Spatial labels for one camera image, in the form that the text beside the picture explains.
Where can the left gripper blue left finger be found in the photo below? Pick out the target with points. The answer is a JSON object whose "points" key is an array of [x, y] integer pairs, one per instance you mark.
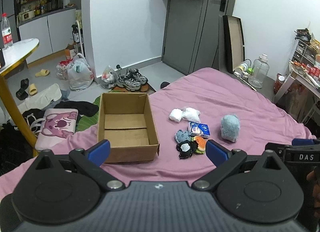
{"points": [[99, 152]]}

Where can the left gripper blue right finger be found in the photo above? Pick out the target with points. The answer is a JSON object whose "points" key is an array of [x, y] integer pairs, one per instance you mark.
{"points": [[217, 153]]}

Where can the pink bear laptop sleeve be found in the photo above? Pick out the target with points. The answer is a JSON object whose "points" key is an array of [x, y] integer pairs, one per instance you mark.
{"points": [[57, 125]]}

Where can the yellow slipper near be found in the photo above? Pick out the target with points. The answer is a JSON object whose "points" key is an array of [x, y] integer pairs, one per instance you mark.
{"points": [[32, 89]]}

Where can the black crochet soft toy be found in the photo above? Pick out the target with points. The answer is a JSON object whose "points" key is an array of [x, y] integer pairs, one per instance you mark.
{"points": [[185, 149]]}

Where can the white towel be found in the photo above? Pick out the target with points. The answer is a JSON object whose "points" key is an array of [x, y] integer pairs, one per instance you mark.
{"points": [[176, 115]]}

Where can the black slipper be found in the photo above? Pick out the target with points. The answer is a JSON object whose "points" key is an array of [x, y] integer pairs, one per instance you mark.
{"points": [[21, 94]]}

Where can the small clear plastic bag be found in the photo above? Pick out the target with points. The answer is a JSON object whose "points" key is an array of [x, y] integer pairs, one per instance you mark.
{"points": [[109, 78]]}

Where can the white cloth on floor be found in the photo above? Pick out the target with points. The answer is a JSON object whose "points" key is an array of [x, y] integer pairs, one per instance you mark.
{"points": [[42, 99]]}

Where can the person's right hand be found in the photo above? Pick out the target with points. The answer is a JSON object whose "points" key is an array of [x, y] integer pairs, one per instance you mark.
{"points": [[313, 180]]}

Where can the small blue-grey plush toy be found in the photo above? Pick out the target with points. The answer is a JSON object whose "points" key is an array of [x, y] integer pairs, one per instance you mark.
{"points": [[181, 136]]}

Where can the black spray bottle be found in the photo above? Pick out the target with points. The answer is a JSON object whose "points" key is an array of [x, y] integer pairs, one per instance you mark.
{"points": [[75, 32]]}

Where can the yellow slipper far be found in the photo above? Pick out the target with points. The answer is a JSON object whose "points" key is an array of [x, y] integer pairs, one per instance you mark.
{"points": [[42, 73]]}

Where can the green leaf floor mat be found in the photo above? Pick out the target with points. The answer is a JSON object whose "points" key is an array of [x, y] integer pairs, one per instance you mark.
{"points": [[90, 117]]}

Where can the plastic water bottle red label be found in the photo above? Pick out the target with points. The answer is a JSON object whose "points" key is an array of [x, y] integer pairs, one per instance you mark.
{"points": [[6, 32]]}

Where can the fluffy blue plush toy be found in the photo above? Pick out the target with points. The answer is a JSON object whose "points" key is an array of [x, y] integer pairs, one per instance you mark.
{"points": [[230, 127]]}

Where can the cluttered side desk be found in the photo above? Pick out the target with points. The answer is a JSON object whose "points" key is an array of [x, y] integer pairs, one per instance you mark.
{"points": [[300, 86]]}

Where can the grey sneaker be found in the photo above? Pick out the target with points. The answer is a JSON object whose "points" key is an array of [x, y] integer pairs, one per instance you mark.
{"points": [[135, 74], [128, 82]]}

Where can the grey sneaker right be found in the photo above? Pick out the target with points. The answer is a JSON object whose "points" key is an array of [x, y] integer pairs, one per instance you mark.
{"points": [[135, 74]]}

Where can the large white plastic bag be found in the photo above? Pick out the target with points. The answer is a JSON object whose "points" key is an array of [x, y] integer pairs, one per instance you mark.
{"points": [[80, 74]]}

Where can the open cardboard box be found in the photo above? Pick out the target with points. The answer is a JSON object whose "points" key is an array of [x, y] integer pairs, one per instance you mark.
{"points": [[125, 119]]}

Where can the white soft item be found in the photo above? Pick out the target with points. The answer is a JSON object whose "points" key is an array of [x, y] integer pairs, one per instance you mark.
{"points": [[191, 114]]}

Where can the large clear plastic jug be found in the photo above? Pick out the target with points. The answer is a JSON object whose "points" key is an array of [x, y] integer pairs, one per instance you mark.
{"points": [[259, 71]]}

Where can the blue tissue pack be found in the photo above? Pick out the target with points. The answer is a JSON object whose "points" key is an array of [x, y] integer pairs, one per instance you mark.
{"points": [[198, 129]]}

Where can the yellow slipper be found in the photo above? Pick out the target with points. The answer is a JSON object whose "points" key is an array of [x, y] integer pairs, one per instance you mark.
{"points": [[42, 73], [32, 89]]}

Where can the white kitchen cabinet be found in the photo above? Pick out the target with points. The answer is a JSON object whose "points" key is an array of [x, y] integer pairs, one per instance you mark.
{"points": [[53, 30]]}

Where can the phone on stand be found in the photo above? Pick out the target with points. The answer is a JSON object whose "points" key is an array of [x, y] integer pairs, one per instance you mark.
{"points": [[2, 60]]}

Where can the grey sneaker left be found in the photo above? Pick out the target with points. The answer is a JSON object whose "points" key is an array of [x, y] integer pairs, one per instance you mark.
{"points": [[128, 82]]}

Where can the black clothes on floor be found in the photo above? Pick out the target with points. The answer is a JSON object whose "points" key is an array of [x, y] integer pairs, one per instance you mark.
{"points": [[84, 108]]}

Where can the grey door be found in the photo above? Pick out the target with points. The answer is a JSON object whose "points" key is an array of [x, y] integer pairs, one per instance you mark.
{"points": [[193, 37]]}

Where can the red white plastic bag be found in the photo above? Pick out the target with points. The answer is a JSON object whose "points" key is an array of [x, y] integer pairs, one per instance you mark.
{"points": [[61, 69]]}

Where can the burger plush toy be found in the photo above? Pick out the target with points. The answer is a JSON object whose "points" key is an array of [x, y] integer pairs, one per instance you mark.
{"points": [[200, 144]]}

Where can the white round table yellow leg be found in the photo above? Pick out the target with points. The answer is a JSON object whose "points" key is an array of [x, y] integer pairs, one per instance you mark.
{"points": [[14, 58]]}

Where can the leaning black framed board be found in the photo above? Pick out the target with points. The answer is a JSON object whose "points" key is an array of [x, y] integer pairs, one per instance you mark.
{"points": [[234, 42]]}

